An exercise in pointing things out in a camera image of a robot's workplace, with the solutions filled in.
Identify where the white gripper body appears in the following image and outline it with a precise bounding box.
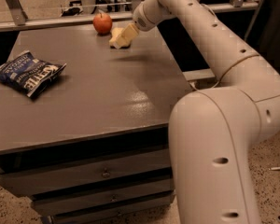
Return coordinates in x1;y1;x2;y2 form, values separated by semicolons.
133;0;160;31

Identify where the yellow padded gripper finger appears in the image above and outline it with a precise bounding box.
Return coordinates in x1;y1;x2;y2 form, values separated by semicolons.
116;23;139;48

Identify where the yellow sponge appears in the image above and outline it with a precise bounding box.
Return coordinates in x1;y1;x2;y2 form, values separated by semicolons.
109;28;124;49

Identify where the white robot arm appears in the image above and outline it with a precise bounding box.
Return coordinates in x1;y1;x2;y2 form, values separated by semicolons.
133;0;280;224

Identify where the red apple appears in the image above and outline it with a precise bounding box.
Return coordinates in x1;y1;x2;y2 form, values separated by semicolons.
93;13;113;35

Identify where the grey metal base block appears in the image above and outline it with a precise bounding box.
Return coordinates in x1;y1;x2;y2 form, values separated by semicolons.
183;69;217;90

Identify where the blue kettle chips bag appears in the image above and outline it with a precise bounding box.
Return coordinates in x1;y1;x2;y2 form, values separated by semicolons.
0;50;66;99

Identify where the grey drawer cabinet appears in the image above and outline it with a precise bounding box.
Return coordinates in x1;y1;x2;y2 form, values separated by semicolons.
0;18;197;224

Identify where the bottom drawer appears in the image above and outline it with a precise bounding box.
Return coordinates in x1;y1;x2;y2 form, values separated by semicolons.
52;191;174;224

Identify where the drawer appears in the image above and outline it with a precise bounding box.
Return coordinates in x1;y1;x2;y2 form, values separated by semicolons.
0;149;171;196
32;176;172;216
52;191;174;224

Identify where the middle drawer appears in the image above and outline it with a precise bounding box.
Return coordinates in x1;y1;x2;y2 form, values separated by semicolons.
32;176;172;216

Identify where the top drawer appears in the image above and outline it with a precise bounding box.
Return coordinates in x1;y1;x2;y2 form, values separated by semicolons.
0;149;171;196

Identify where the metal railing frame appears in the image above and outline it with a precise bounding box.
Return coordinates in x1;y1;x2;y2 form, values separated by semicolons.
0;0;264;32

